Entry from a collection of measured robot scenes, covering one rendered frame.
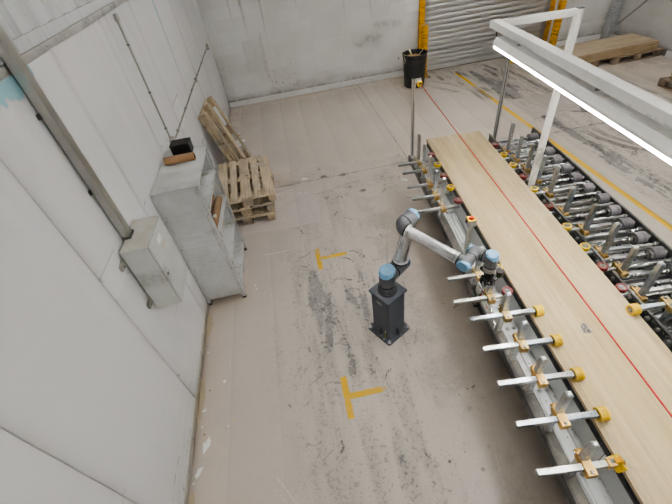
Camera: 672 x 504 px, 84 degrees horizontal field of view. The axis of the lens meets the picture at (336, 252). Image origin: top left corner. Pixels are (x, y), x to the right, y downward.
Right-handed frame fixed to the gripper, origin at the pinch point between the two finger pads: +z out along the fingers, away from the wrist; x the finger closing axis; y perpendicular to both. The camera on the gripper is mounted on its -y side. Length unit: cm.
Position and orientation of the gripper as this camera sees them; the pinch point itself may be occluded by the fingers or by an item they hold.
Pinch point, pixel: (483, 286)
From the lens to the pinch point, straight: 304.0
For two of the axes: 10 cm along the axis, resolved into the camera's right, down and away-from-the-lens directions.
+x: 9.9, -1.4, -0.2
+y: 0.8, 6.7, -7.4
